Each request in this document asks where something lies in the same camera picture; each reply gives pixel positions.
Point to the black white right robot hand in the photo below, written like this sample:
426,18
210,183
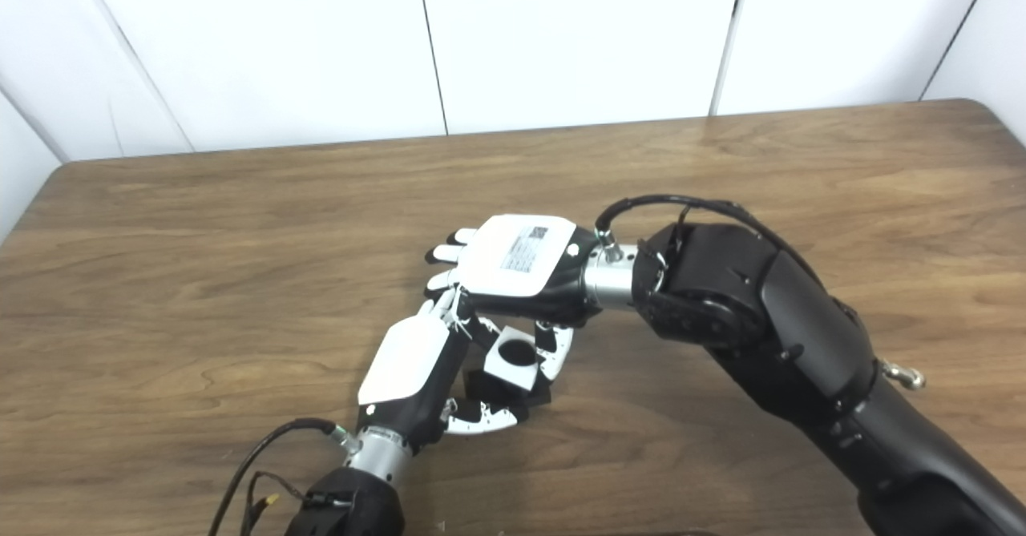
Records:
513,259

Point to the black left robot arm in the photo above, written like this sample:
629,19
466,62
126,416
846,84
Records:
353,504

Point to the black peg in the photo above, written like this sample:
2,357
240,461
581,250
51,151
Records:
517,352

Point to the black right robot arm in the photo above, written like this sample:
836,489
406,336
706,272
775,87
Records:
801,336

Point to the white square piece with hole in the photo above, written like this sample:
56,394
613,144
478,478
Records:
513,376

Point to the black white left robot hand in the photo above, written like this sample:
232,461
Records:
405,364

